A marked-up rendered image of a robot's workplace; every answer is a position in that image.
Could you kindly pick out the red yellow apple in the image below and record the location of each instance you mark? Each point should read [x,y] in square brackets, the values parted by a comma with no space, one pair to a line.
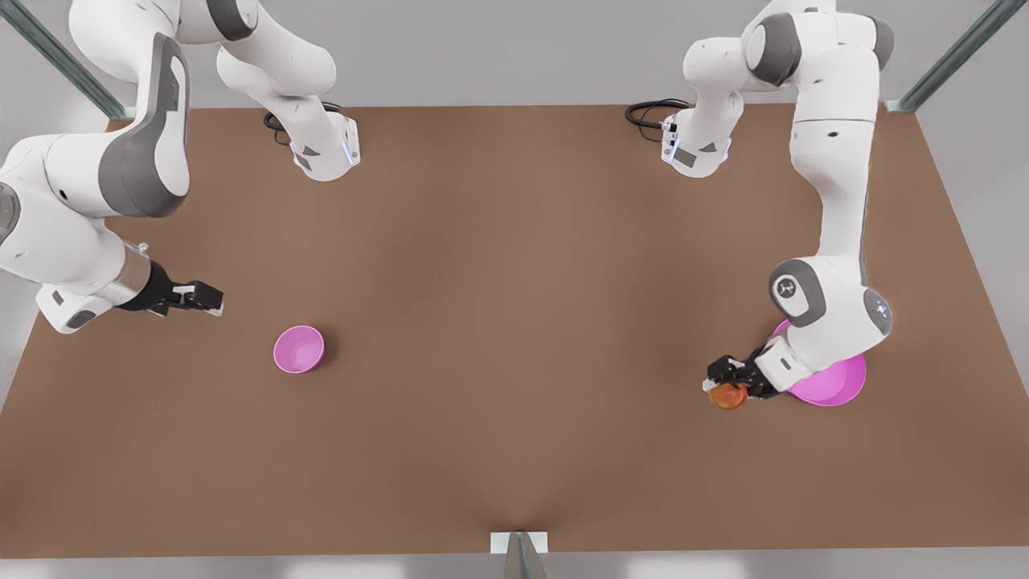
[728,396]

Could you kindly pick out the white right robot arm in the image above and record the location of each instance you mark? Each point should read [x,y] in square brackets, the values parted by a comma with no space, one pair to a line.
[96,169]

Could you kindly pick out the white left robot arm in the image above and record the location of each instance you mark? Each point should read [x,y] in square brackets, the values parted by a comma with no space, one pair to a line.
[832,161]

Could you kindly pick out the pink bowl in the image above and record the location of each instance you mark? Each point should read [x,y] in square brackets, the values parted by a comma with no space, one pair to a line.
[298,349]

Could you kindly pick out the silver frame post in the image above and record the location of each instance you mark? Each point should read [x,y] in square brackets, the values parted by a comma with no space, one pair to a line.
[953,56]
[522,555]
[64,56]

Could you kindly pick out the pink plate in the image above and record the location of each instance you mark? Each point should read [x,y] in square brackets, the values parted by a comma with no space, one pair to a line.
[836,382]

